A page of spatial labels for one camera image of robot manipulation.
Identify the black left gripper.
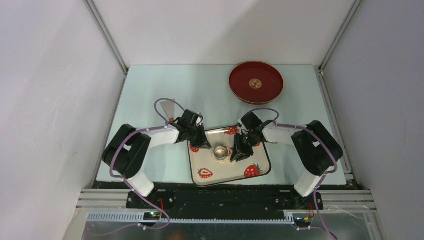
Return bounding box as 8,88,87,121
186,123,211,150

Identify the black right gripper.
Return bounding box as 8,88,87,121
230,131,260,164

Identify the round steel dough cutter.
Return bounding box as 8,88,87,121
213,145,229,161

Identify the white strawberry print tray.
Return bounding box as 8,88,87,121
187,125,272,187

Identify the steel scraper orange handle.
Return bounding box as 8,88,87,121
160,99,176,122

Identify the round dark red tray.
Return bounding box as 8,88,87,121
228,61,285,105

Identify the white dough piece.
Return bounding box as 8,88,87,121
212,146,232,163

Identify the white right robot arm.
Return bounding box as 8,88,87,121
230,110,344,209

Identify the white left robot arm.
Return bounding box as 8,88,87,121
101,109,212,208

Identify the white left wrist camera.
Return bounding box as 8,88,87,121
194,112,204,127

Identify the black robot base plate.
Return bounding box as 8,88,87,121
126,190,324,220

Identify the grey slotted cable duct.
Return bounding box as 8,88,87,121
86,211,295,225

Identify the right aluminium corner post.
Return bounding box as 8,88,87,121
318,0,363,72

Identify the aluminium corner post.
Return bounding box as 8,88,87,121
83,0,129,75
318,0,363,72

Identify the aluminium frame rail front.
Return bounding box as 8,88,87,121
72,189,387,240

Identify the left aluminium corner post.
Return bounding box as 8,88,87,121
83,0,129,75

